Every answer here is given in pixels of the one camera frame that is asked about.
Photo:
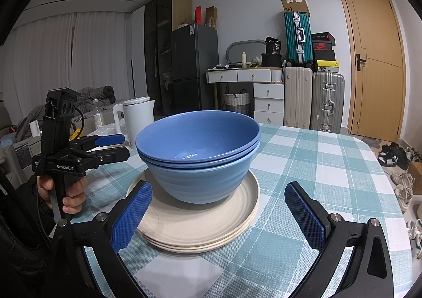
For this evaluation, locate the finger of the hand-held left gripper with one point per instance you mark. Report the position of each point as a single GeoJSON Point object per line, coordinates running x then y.
{"type": "Point", "coordinates": [112, 155]}
{"type": "Point", "coordinates": [108, 140]}

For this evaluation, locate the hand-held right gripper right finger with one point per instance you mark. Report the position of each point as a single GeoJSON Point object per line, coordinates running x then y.
{"type": "Point", "coordinates": [305, 215]}

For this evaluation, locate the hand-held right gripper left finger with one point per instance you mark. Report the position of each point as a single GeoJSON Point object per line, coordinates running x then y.
{"type": "Point", "coordinates": [132, 215]}

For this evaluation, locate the cream plate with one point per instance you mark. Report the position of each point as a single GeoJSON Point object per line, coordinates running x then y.
{"type": "Point", "coordinates": [188, 250]}
{"type": "Point", "coordinates": [188, 243]}
{"type": "Point", "coordinates": [197, 219]}

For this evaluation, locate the blue bowl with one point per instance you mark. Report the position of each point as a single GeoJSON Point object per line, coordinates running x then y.
{"type": "Point", "coordinates": [197, 133]}
{"type": "Point", "coordinates": [197, 186]}
{"type": "Point", "coordinates": [197, 164]}

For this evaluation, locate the person's left forearm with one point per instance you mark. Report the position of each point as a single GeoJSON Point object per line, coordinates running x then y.
{"type": "Point", "coordinates": [19, 235]}

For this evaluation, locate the person's left hand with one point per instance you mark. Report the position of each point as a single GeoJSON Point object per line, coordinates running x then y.
{"type": "Point", "coordinates": [75, 195]}

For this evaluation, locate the clear plastic bottle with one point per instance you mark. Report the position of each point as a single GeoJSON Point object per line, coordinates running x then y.
{"type": "Point", "coordinates": [97, 116]}

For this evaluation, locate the white electric kettle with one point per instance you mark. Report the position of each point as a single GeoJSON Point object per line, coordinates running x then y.
{"type": "Point", "coordinates": [138, 120]}

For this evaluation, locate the grey clothes pile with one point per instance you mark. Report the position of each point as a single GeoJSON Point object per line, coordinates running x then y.
{"type": "Point", "coordinates": [99, 95]}

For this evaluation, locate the teal checked tablecloth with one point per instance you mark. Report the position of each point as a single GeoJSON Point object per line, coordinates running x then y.
{"type": "Point", "coordinates": [313, 169]}

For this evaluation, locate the white curtain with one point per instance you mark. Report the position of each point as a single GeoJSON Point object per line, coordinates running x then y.
{"type": "Point", "coordinates": [82, 60]}

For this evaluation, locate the tall black glass cabinet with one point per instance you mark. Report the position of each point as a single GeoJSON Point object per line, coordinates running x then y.
{"type": "Point", "coordinates": [158, 54]}

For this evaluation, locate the group of loose shoes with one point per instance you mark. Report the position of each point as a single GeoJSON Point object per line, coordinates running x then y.
{"type": "Point", "coordinates": [392, 156]}

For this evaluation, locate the white green high-top sneaker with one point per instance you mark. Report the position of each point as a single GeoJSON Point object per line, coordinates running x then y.
{"type": "Point", "coordinates": [416, 238]}

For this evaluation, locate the dark grey fridge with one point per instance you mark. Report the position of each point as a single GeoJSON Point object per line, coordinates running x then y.
{"type": "Point", "coordinates": [194, 64]}

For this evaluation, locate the silver suitcase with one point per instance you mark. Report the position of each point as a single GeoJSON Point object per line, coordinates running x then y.
{"type": "Point", "coordinates": [328, 100]}

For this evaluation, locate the small brown cardboard box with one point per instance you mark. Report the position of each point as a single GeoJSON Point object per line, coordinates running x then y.
{"type": "Point", "coordinates": [417, 177]}

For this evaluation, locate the beige suitcase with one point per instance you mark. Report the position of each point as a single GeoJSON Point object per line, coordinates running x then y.
{"type": "Point", "coordinates": [298, 97]}

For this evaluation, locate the woven laundry basket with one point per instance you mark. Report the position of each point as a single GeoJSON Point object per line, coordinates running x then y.
{"type": "Point", "coordinates": [237, 103]}

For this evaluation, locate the white dressing desk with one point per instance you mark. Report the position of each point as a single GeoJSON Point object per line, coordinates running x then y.
{"type": "Point", "coordinates": [260, 77]}

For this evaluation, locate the yellow black shoebox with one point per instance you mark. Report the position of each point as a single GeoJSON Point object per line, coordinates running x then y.
{"type": "Point", "coordinates": [326, 66]}

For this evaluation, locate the grey oval mirror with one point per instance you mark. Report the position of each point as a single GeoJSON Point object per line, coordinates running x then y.
{"type": "Point", "coordinates": [232, 52]}

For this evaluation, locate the red box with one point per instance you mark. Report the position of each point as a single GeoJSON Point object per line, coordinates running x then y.
{"type": "Point", "coordinates": [198, 15]}

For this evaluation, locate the small white bottle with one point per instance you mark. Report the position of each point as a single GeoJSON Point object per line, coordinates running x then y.
{"type": "Point", "coordinates": [244, 58]}

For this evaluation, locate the black fabric box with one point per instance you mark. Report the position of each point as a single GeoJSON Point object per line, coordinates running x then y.
{"type": "Point", "coordinates": [272, 60]}

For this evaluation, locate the slim cardboard box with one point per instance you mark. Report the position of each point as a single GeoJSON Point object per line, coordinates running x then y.
{"type": "Point", "coordinates": [211, 17]}

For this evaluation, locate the wooden door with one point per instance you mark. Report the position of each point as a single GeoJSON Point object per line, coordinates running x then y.
{"type": "Point", "coordinates": [376, 64]}

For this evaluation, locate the red black shoebox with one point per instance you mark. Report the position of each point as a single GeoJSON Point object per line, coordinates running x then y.
{"type": "Point", "coordinates": [323, 45]}

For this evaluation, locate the black printed paper bag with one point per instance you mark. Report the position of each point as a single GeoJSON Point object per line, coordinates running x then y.
{"type": "Point", "coordinates": [274, 45]}

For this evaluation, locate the teal suitcase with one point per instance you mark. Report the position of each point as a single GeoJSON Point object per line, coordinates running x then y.
{"type": "Point", "coordinates": [293, 37]}

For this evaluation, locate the dark grey shoebox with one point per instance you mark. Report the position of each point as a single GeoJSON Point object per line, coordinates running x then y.
{"type": "Point", "coordinates": [323, 37]}

